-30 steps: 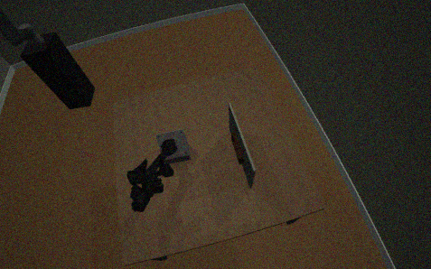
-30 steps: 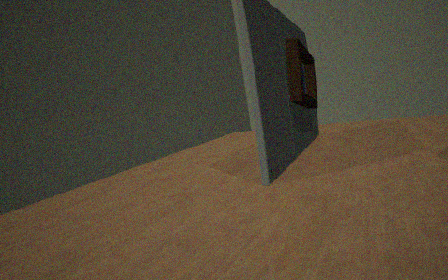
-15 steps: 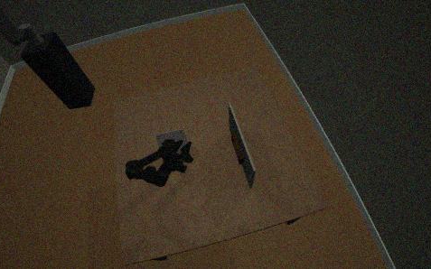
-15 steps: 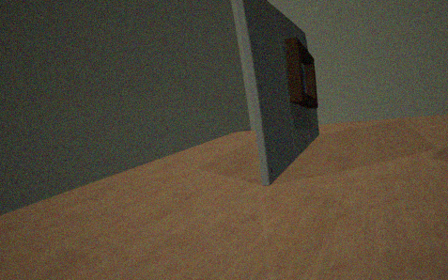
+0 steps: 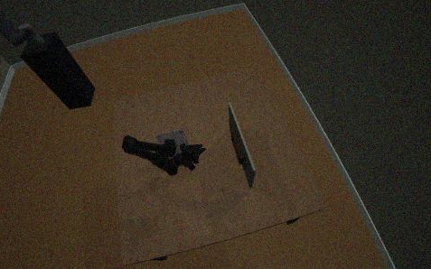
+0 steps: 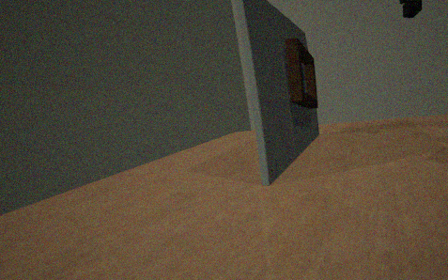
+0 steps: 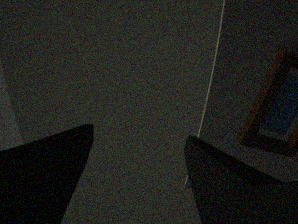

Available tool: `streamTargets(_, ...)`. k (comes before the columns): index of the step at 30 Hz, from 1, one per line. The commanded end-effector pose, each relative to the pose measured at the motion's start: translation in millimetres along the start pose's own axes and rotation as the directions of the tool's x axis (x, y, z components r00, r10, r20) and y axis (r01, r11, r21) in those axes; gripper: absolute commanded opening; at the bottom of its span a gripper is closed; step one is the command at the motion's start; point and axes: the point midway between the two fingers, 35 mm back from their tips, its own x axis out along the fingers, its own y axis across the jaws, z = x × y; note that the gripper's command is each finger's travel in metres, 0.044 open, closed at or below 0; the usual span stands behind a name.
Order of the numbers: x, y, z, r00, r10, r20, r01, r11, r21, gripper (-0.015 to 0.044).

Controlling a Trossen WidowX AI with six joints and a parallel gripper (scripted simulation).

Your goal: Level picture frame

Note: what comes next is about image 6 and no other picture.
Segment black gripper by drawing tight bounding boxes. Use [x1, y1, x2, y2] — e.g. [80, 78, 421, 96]
[399, 0, 422, 18]

